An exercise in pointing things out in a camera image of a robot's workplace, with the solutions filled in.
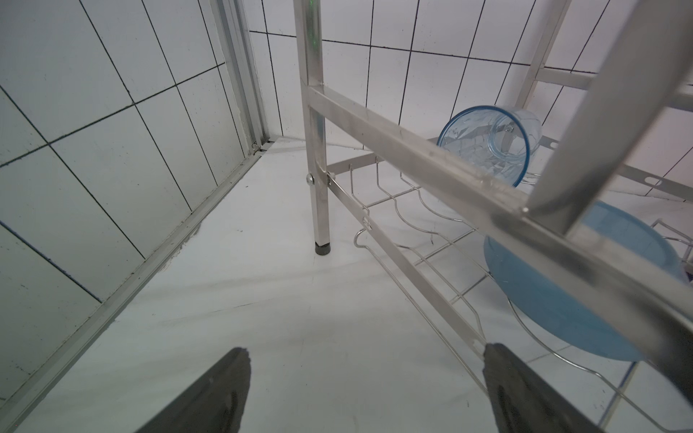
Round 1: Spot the clear blue plastic cup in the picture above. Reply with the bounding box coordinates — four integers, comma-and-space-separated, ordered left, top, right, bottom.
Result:
437, 106, 542, 187

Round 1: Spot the blue bowl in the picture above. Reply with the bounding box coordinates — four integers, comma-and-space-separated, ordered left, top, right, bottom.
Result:
483, 200, 689, 363

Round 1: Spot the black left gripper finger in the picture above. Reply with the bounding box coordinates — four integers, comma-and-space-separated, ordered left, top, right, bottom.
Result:
139, 347, 252, 433

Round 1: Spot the metal two-tier dish rack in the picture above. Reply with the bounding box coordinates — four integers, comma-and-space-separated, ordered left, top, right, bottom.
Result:
293, 1, 692, 399

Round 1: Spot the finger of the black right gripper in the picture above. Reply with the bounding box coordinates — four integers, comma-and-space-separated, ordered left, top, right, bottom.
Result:
483, 343, 601, 432

